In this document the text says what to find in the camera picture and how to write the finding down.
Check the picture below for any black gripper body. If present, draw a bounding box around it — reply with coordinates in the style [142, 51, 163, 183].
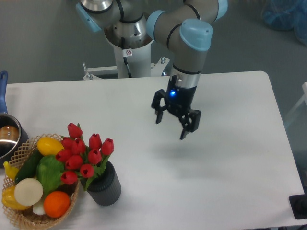
[165, 75, 197, 117]

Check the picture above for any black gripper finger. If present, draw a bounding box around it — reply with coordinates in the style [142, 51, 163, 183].
[179, 110, 201, 140]
[151, 89, 167, 124]

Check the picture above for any red tulip bouquet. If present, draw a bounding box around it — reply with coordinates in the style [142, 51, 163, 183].
[56, 123, 114, 190]

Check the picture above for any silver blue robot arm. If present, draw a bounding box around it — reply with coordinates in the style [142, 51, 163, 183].
[76, 0, 228, 138]

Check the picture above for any dark grey ribbed vase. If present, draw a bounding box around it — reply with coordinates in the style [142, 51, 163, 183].
[87, 161, 121, 206]

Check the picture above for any yellow squash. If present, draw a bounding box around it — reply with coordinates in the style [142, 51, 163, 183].
[36, 137, 64, 156]

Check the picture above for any green lettuce leaf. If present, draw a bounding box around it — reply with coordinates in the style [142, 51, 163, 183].
[36, 155, 64, 198]

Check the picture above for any blue plastic bag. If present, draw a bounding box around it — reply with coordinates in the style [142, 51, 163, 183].
[261, 0, 307, 45]

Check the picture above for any black device at edge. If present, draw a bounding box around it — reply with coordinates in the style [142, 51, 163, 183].
[289, 195, 307, 219]

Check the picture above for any orange fruit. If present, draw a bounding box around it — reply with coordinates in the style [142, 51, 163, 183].
[43, 191, 70, 218]

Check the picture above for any green cucumber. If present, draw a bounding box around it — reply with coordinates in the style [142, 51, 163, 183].
[14, 149, 43, 184]

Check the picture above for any white round onion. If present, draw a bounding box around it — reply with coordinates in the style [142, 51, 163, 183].
[14, 178, 43, 206]

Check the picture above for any white leek stalk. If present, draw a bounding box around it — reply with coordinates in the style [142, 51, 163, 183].
[33, 199, 45, 215]

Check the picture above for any yellow banana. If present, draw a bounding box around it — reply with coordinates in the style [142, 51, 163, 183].
[3, 161, 19, 181]

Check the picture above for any yellow bell pepper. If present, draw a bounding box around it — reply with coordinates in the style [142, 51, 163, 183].
[2, 186, 30, 210]

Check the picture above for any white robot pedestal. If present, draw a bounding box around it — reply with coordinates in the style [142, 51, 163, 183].
[82, 11, 170, 81]

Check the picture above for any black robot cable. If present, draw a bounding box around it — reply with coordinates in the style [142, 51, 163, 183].
[120, 37, 132, 78]

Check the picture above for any blue handled saucepan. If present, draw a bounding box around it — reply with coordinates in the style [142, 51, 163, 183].
[0, 71, 28, 169]

